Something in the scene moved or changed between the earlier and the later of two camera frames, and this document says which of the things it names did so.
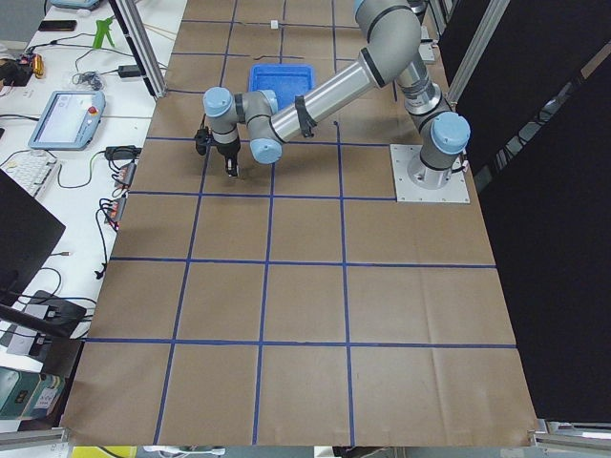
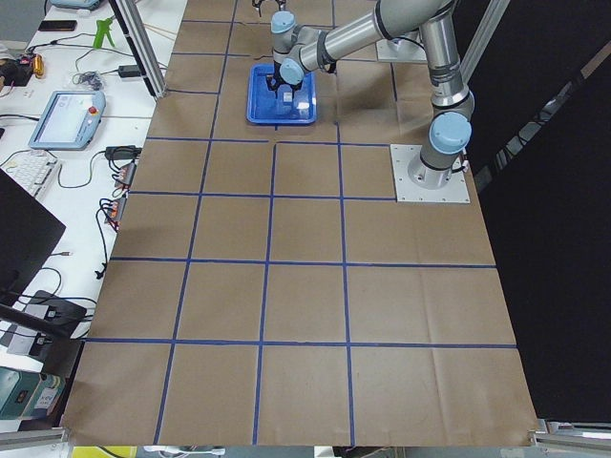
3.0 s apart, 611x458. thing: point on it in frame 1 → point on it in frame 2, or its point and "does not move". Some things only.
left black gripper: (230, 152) → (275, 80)
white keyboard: (31, 170) does not move
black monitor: (29, 233) does not move
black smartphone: (58, 26) does not move
